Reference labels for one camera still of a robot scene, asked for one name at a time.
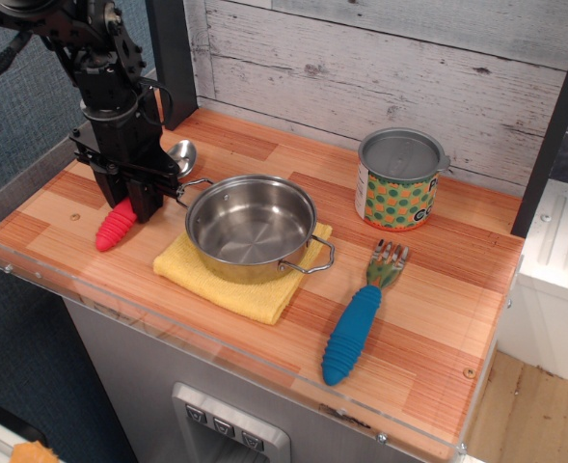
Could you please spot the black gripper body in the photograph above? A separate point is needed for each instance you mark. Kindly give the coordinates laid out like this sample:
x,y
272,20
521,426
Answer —
x,y
130,139

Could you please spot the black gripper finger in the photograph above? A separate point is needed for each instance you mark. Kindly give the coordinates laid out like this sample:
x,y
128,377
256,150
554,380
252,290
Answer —
x,y
145,198
111,183

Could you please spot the red handled metal spoon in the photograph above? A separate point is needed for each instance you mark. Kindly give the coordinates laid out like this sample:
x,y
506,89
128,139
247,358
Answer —
x,y
122,217

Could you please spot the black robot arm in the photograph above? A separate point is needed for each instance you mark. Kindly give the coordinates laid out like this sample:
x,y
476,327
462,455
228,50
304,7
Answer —
x,y
92,45

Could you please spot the stainless steel pot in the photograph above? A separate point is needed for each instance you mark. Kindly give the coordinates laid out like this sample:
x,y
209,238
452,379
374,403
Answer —
x,y
253,229

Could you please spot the yellow cloth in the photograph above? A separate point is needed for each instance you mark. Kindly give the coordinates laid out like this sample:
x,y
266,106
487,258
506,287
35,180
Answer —
x,y
265,302

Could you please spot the grey toy fridge cabinet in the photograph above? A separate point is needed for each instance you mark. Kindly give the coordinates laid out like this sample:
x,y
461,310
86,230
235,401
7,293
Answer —
x,y
138,372

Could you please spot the silver dispenser button panel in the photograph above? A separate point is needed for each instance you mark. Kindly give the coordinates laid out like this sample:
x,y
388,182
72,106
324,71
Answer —
x,y
214,431

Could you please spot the green orange patterned can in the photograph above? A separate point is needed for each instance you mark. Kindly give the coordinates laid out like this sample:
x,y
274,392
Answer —
x,y
397,178

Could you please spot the orange object bottom left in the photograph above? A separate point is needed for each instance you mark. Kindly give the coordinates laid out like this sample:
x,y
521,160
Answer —
x,y
33,452

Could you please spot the white cabinet on right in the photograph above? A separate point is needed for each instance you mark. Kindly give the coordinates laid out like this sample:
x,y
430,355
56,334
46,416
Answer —
x,y
533,327

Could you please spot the dark left vertical post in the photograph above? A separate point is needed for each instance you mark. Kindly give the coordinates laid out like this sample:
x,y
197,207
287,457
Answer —
x,y
172,54

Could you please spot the dark vertical post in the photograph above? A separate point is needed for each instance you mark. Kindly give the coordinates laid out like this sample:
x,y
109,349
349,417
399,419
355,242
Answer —
x,y
543,165
172,54

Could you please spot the clear acrylic guard rail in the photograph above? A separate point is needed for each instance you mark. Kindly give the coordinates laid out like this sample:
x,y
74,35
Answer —
x,y
413,388

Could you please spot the blue handled metal fork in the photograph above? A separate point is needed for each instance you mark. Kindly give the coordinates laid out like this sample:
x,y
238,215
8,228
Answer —
x,y
347,341

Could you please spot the dark right vertical post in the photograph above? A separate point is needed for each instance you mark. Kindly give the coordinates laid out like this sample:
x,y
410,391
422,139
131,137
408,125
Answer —
x,y
543,165

